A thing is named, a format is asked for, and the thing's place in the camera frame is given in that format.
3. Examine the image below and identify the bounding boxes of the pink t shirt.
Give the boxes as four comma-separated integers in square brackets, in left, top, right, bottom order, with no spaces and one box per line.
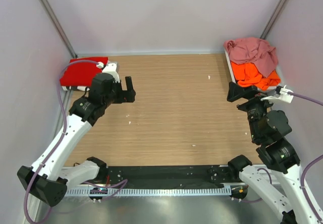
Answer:
[224,37,278,77]

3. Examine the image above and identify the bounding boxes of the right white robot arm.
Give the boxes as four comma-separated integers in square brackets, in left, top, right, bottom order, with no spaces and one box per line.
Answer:
[227,82,322,223]

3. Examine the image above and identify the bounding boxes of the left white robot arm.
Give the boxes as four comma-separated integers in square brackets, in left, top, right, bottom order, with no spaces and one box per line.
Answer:
[17,73,136,207]

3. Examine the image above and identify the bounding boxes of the orange t shirt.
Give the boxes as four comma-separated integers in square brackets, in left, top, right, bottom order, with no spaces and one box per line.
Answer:
[231,61,281,91]

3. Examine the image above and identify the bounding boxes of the white plastic basket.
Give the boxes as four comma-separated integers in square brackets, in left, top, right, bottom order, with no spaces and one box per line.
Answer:
[223,46,283,93]

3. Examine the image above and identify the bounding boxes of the folded red t shirt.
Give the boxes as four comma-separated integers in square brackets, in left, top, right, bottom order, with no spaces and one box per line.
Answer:
[60,57,108,88]

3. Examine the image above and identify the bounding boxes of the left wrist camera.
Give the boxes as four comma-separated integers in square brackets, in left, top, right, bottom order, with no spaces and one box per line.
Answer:
[96,61,121,83]

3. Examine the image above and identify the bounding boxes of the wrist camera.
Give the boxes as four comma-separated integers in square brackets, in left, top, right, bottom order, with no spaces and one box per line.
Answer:
[261,85,294,103]
[96,61,121,83]

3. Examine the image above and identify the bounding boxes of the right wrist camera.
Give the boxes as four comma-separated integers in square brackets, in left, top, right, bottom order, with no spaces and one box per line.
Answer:
[261,85,294,103]

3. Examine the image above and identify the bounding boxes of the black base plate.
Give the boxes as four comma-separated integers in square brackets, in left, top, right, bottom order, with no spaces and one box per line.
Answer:
[98,165,241,190]

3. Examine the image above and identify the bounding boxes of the white slotted cable duct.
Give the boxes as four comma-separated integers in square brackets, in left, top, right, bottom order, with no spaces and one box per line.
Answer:
[65,186,232,197]

